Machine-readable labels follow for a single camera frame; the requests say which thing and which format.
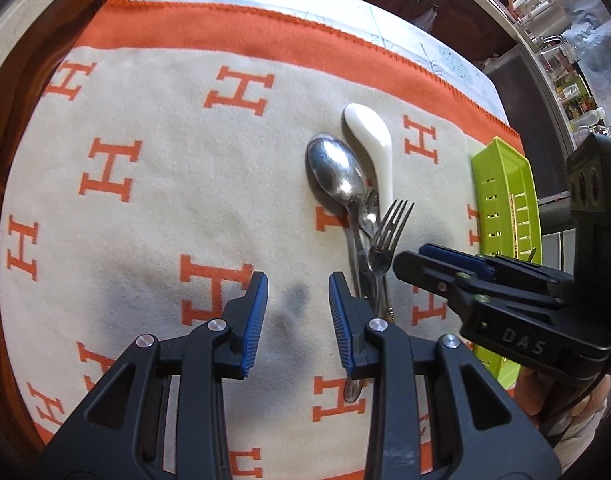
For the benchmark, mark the steel cabinet glass door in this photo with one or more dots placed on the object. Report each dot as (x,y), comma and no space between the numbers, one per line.
(533,111)

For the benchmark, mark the lime green plastic tray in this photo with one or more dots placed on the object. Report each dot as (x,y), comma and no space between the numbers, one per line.
(509,219)

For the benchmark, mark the large steel spoon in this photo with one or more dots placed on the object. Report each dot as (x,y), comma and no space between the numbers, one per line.
(337,171)

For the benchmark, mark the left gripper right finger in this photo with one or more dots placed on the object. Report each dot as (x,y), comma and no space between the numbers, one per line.
(350,316)

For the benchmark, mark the person's right hand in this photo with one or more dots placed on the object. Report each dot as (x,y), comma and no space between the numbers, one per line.
(531,394)

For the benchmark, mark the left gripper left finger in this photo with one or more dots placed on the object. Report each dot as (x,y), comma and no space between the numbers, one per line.
(244,317)

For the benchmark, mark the orange white H-pattern cloth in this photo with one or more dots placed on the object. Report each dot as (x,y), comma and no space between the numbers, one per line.
(165,163)

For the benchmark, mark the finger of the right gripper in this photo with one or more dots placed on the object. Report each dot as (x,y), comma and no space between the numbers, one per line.
(500,269)
(484,305)

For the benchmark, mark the white ceramic spoon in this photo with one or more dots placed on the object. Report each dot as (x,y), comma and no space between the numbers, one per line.
(371,131)

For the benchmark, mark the electric kettle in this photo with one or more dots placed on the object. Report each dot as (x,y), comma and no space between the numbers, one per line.
(526,10)

